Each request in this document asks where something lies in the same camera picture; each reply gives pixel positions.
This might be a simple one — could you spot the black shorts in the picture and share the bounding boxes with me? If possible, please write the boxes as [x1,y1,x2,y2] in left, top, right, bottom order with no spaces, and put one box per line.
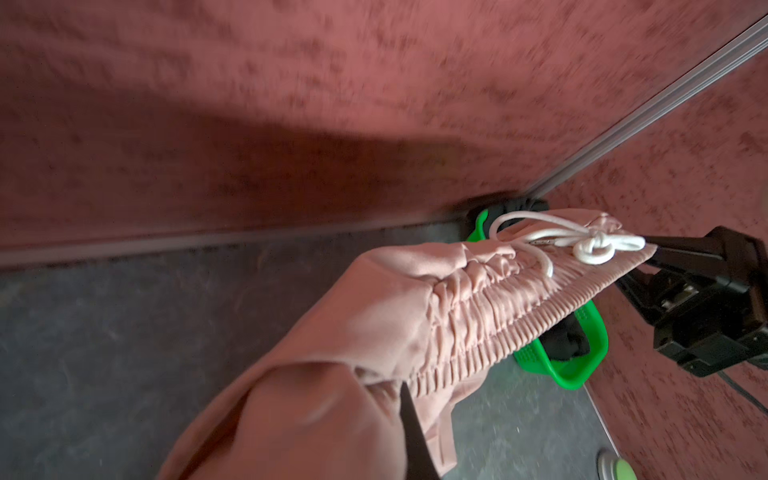
[468,197,591,361]

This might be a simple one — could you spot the pink drawstring shorts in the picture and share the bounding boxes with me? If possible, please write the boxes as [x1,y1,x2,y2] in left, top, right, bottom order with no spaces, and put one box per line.
[159,209,656,479]

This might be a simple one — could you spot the right aluminium corner post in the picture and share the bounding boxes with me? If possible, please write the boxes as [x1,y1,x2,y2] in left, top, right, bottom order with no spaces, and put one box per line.
[524,17,767,198]

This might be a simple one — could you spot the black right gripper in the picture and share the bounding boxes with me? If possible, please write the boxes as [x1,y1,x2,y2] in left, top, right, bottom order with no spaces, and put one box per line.
[616,227,767,377]

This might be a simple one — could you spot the green plastic basket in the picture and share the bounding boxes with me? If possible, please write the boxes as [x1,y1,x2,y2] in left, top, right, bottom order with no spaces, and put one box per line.
[464,208,610,391]

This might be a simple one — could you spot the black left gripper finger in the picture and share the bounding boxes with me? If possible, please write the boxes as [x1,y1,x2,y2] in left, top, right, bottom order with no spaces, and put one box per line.
[400,383,441,480]

